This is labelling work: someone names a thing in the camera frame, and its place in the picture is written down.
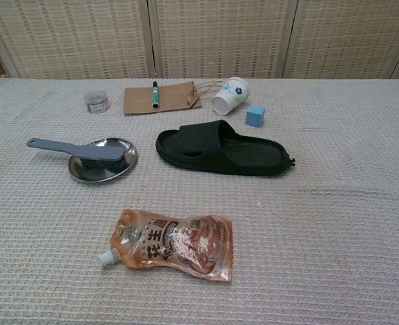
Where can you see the black rubber slipper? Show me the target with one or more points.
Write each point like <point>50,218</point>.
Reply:
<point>202,135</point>

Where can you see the grey cleaning brush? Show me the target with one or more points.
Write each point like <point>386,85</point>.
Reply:
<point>67,149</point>

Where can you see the brown paper bag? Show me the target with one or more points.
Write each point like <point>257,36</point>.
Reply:
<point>175,96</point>

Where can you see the light blue cube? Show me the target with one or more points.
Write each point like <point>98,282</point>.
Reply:
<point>255,116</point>

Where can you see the floral paper cup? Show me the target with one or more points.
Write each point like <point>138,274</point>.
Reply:
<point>231,94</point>

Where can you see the green marker pen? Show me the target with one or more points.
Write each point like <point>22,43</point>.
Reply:
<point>156,96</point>

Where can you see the orange liquid spout pouch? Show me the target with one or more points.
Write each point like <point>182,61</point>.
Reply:
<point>179,243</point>

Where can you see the round steel plate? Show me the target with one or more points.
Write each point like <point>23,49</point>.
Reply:
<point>97,176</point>

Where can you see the small clear lidded jar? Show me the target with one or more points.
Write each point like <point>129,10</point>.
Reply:
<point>97,101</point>

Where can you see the woven folding screen panel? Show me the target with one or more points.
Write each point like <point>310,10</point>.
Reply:
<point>219,37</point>
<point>70,37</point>
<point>348,37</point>

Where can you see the grey waffle tablecloth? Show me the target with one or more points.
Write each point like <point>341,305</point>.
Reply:
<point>321,220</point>

